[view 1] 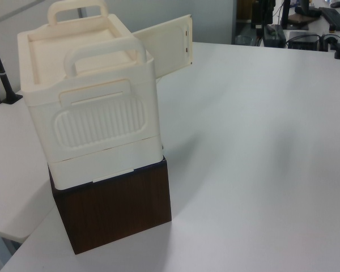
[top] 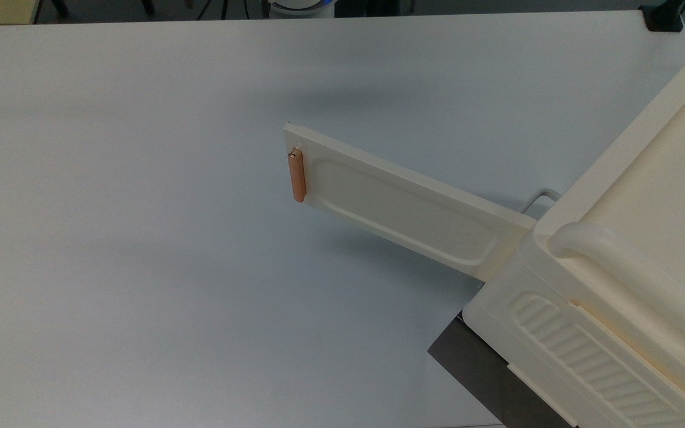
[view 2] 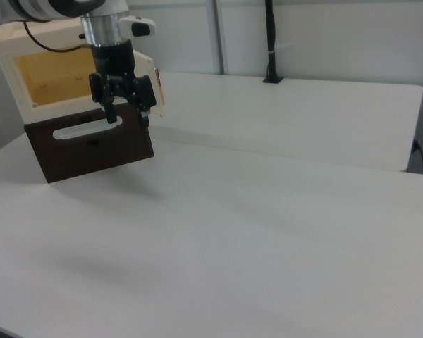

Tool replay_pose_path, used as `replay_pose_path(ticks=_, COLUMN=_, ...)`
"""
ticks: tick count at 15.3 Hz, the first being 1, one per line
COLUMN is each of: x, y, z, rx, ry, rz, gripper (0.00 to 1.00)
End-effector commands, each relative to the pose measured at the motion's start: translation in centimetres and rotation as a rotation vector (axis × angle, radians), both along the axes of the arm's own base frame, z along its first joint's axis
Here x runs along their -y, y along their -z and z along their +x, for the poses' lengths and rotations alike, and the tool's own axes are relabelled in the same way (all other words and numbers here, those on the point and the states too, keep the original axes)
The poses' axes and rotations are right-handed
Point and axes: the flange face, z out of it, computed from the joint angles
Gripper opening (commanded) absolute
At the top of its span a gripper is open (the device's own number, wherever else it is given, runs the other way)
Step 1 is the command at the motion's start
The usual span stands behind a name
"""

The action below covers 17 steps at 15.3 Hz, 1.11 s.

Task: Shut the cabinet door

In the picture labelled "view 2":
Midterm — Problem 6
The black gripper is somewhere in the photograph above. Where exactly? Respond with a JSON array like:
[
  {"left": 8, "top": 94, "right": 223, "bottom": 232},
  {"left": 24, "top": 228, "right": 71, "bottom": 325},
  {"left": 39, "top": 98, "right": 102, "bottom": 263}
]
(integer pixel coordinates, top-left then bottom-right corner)
[{"left": 88, "top": 39, "right": 159, "bottom": 130}]

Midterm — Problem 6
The cream cabinet door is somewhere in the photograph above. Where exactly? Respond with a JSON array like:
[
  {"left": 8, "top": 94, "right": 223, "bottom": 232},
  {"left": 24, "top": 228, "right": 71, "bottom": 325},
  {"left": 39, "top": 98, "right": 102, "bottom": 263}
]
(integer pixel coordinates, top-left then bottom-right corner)
[{"left": 132, "top": 49, "right": 168, "bottom": 119}]

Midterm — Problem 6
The cream plastic cabinet body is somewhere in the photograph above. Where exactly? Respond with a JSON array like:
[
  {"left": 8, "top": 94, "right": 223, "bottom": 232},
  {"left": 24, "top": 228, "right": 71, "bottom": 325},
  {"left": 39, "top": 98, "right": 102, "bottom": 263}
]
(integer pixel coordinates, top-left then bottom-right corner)
[{"left": 0, "top": 17, "right": 106, "bottom": 125}]

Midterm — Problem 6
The white drawer handle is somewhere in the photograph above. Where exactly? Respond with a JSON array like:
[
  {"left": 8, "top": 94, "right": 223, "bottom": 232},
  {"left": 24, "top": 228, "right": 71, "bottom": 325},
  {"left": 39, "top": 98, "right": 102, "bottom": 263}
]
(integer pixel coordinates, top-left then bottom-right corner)
[{"left": 52, "top": 115, "right": 123, "bottom": 142}]

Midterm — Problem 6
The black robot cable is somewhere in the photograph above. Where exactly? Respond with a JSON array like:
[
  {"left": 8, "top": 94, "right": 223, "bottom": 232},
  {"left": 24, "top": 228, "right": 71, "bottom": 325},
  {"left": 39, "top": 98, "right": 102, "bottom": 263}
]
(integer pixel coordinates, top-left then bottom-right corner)
[{"left": 23, "top": 20, "right": 92, "bottom": 52}]

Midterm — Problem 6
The grey partition frame post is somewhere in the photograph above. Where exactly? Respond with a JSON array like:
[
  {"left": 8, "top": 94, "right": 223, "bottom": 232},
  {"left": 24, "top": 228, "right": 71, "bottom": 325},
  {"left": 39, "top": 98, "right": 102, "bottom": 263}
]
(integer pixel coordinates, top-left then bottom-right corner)
[{"left": 211, "top": 0, "right": 230, "bottom": 75}]

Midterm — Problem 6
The black camera pole with clamp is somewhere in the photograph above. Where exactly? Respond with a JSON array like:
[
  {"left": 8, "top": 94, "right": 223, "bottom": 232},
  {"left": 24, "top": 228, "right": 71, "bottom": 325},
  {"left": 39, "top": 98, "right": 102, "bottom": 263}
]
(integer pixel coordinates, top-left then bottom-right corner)
[{"left": 262, "top": 0, "right": 285, "bottom": 85}]

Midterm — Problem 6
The white cable tie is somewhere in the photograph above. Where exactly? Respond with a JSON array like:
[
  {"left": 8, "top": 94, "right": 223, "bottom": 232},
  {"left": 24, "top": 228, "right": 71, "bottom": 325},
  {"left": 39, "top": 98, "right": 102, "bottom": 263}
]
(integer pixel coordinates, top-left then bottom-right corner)
[{"left": 269, "top": 42, "right": 295, "bottom": 56}]

